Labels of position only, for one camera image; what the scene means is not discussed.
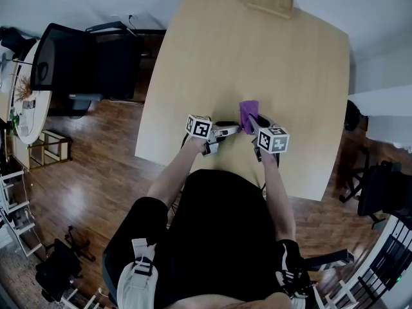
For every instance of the dried flower bouquet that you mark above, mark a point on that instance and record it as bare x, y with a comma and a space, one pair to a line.
23, 90

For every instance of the person's right forearm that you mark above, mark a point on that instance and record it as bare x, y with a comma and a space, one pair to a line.
278, 198

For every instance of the black chair base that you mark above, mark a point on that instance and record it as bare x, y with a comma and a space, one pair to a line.
58, 266

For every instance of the small framed card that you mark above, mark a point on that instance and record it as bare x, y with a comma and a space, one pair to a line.
29, 105

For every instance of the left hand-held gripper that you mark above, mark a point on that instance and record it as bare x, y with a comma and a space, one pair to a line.
199, 127

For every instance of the white shelf rack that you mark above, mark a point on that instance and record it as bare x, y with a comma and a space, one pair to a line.
14, 173

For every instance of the wooden block stand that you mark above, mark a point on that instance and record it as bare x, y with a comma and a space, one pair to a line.
270, 0

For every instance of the white metal railing rack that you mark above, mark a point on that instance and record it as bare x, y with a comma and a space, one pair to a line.
378, 248

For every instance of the black fabric office chair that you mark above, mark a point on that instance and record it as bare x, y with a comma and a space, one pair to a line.
376, 192

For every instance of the black bag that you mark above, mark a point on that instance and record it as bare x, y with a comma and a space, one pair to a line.
354, 114

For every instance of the person's left forearm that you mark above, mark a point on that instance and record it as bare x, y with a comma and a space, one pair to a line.
174, 175

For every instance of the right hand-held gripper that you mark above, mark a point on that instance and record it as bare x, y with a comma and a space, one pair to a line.
273, 140

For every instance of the black mesh office chair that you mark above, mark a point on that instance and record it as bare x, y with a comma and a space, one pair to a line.
64, 60

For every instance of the purple cloth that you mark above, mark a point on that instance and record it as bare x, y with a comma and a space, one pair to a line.
249, 108

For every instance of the black headrest office chair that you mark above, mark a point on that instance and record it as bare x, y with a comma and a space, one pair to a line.
16, 39

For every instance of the round white table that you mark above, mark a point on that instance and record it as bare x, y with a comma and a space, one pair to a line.
40, 108

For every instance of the light wooden cabinet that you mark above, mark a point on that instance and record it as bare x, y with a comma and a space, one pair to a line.
21, 151

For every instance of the green potted plant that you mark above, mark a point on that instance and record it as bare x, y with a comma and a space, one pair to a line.
13, 117

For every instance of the glossy black chair armrest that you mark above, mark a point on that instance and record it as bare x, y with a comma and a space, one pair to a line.
331, 257

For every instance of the person's black clothing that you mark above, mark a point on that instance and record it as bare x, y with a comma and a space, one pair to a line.
222, 230

